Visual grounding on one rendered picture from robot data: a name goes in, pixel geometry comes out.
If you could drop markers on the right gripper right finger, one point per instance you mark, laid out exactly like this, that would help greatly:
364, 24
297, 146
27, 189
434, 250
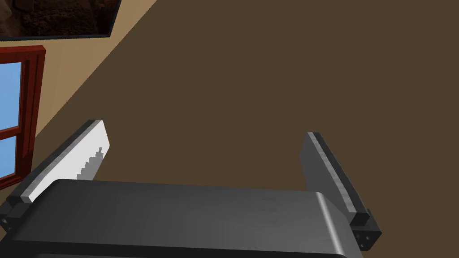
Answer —
328, 170

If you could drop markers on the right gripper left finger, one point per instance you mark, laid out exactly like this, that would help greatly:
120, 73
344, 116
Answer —
73, 157

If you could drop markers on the red framed window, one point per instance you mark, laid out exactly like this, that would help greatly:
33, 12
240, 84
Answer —
17, 115

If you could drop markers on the dark framed brown picture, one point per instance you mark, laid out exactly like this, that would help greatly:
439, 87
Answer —
57, 16

